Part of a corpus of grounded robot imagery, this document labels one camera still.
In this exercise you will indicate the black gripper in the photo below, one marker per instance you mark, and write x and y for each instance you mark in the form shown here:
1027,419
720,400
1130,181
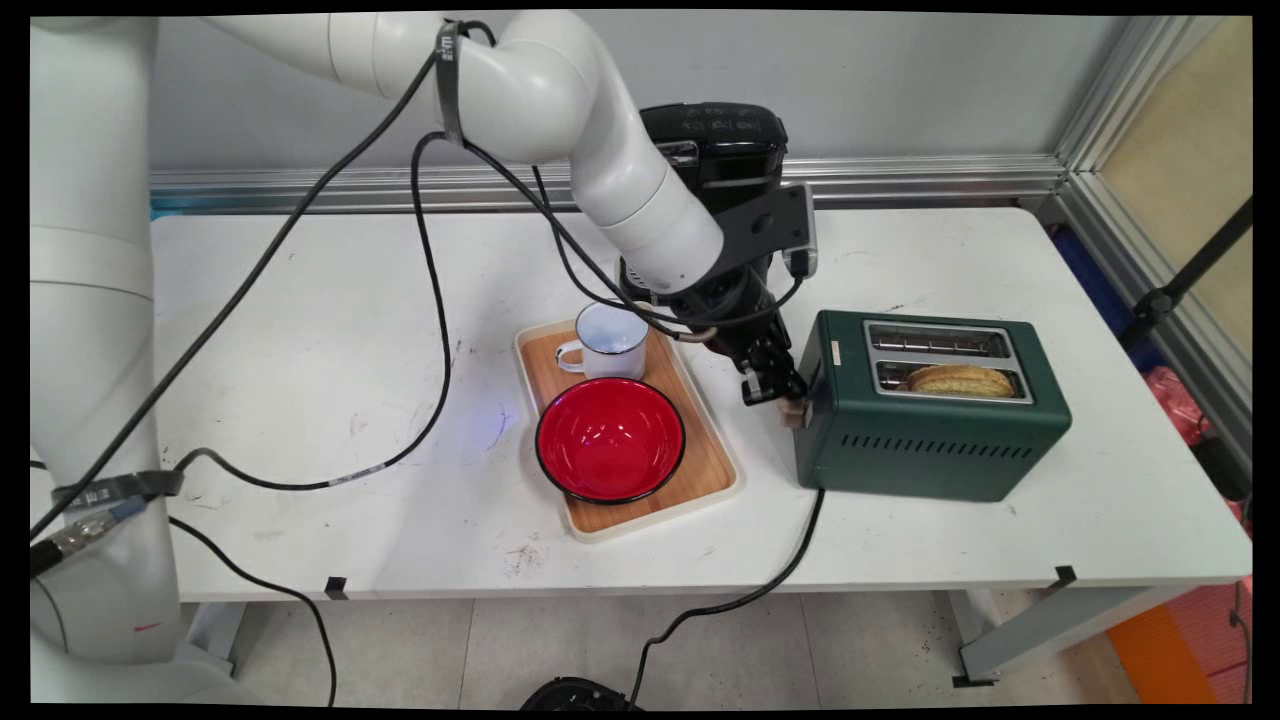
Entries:
735,315

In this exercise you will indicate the beige toaster lever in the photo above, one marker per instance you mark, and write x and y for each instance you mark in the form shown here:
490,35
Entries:
800,407

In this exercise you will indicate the toasted bread slice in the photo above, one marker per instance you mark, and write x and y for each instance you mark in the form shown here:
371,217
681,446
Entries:
960,382

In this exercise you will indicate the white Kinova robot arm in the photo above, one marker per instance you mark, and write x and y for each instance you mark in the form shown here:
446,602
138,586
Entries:
90,300

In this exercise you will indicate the beige toaster knob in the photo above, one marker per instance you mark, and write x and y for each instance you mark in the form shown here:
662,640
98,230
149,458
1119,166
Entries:
793,420

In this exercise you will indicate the wooden tray white rim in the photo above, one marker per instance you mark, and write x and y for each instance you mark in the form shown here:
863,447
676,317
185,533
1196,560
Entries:
705,470

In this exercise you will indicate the white enamel mug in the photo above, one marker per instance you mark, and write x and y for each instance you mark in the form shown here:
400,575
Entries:
610,335

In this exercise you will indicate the dark green toaster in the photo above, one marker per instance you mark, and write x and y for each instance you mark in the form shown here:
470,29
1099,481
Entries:
930,450

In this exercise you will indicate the red bowl black rim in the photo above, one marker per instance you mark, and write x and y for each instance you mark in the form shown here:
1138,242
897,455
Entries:
610,440

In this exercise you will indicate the black coffee machine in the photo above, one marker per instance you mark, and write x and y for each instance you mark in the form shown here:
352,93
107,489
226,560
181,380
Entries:
730,135

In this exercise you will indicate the black table edge clip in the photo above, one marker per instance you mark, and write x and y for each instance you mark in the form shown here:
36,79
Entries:
335,589
1065,576

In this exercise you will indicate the grey table leg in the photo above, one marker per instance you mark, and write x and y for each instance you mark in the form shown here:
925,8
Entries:
1040,625

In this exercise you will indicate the black round floor object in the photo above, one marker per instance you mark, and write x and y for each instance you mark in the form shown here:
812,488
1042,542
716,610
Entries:
575,695

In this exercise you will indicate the red plastic bag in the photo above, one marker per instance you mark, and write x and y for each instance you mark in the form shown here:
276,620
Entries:
1175,400

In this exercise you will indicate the black tripod stand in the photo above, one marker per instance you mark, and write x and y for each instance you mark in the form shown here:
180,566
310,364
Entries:
1190,265

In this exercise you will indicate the orange floor object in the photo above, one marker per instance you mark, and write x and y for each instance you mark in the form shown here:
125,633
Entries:
1160,655

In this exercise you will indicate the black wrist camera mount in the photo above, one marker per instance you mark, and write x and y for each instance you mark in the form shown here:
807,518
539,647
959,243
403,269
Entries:
770,225

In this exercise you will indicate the aluminium frame rail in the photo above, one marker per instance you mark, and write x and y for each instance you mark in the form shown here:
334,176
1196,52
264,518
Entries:
950,180

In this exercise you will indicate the aluminium frame with beige panel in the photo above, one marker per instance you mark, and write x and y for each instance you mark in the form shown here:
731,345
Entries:
1180,150

